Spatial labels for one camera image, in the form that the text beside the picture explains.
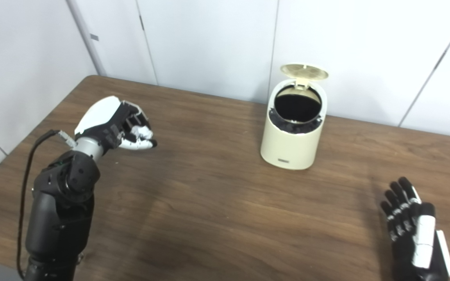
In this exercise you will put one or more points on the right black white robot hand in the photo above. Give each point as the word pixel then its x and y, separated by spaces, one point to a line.
pixel 416 242

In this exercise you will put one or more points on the white paper ball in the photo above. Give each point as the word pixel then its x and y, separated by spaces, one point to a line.
pixel 141 130

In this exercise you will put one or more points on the round cream bin lid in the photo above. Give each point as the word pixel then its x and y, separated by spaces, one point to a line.
pixel 304 72

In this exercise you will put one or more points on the small grey wall label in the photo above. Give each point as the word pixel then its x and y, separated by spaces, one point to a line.
pixel 94 37

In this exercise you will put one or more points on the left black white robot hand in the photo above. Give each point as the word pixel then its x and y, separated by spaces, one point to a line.
pixel 100 117

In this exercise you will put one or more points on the black bin liner bag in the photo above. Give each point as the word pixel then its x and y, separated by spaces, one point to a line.
pixel 297 107

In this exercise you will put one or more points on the cream-colored cylindrical bin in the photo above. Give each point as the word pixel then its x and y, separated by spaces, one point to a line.
pixel 289 146

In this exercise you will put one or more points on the grey wall post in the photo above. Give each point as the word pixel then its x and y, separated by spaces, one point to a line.
pixel 86 37

